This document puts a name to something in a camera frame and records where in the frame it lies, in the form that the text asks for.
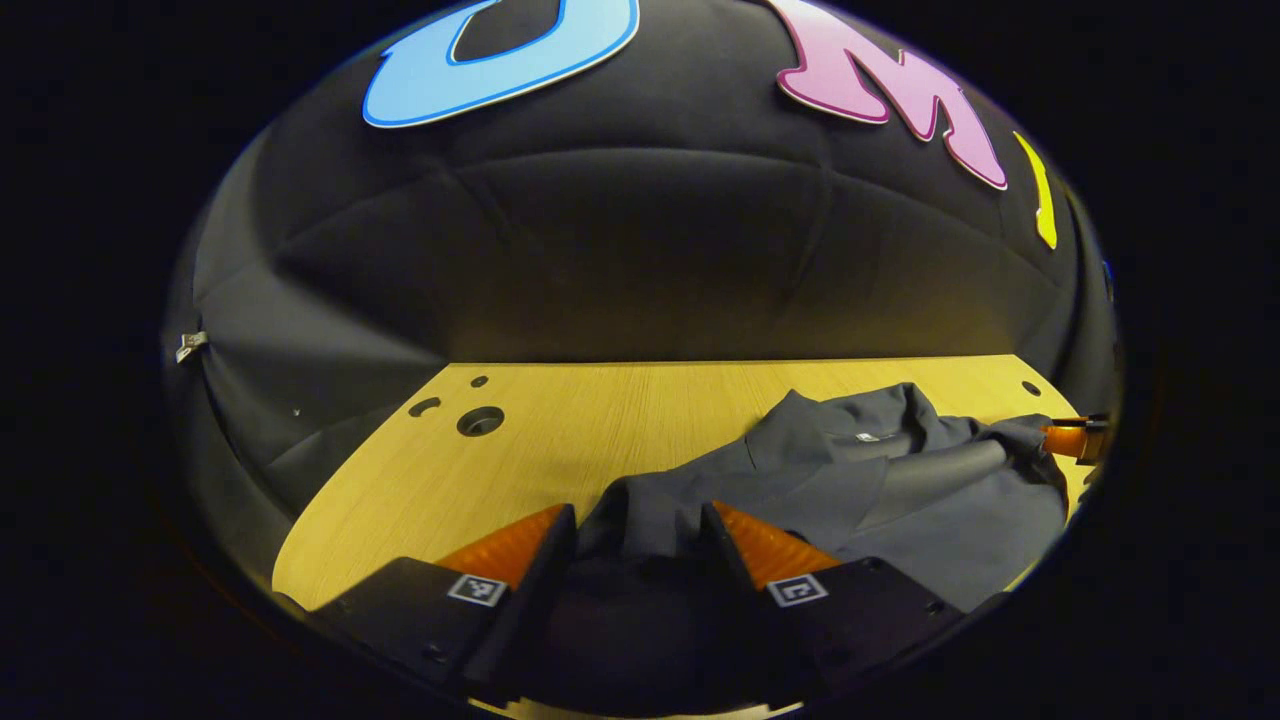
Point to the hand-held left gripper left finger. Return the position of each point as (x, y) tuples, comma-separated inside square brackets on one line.
[(535, 610)]

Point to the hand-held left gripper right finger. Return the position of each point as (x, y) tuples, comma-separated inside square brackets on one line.
[(740, 590)]

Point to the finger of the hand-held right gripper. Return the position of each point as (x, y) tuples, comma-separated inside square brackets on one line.
[(1070, 440)]

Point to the grey button-up shirt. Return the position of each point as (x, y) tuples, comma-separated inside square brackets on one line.
[(900, 500)]

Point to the black backdrop cloth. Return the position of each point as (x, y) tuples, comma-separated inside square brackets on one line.
[(650, 250)]

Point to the small white clip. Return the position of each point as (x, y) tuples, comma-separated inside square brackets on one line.
[(190, 346)]

